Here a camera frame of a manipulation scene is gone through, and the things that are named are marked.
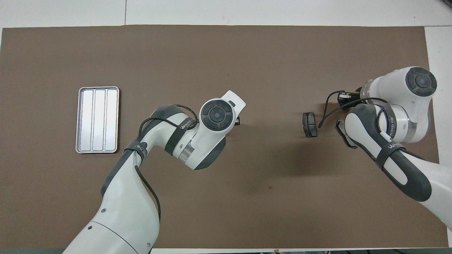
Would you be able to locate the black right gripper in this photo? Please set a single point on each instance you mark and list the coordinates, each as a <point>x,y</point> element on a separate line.
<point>348,98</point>

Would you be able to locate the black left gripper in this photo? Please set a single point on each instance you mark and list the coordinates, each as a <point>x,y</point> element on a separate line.
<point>238,121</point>

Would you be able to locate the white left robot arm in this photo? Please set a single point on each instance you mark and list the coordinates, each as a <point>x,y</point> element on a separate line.
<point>212,120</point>

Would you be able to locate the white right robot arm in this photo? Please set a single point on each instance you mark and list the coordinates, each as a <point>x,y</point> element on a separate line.
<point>402,106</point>

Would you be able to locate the silver metal tray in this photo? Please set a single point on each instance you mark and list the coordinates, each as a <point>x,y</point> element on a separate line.
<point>97,120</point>

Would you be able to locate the grey brake pad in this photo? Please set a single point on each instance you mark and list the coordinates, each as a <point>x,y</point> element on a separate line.
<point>309,124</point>
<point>340,127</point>

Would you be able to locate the brown table mat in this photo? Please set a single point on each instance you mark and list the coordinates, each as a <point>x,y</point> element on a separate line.
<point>212,70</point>

